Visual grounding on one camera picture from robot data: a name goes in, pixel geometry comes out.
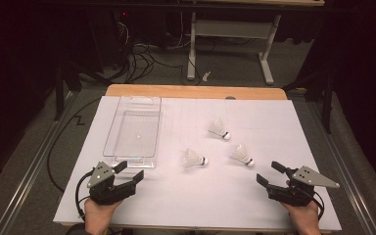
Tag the white table board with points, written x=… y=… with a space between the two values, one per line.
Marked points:
x=192 y=196

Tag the white feather shuttlecock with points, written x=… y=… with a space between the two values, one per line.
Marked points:
x=241 y=155
x=194 y=159
x=217 y=129

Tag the white-framed desk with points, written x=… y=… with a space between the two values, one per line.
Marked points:
x=231 y=29

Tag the dark round table cap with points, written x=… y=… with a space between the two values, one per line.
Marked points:
x=230 y=97

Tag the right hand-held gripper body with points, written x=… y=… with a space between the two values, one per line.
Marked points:
x=293 y=194

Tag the black stand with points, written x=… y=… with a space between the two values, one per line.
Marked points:
x=327 y=111
x=58 y=98

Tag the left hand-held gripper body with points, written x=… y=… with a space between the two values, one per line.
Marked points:
x=106 y=192

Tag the clear plastic box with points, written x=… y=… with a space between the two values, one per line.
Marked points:
x=133 y=130

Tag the person's right hand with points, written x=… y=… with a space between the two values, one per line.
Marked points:
x=305 y=217

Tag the metal floor rail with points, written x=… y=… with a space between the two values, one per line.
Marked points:
x=357 y=202
x=34 y=163

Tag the white paper scrap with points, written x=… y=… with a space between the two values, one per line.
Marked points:
x=206 y=75

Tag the person's left hand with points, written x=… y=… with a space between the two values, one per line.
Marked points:
x=98 y=217

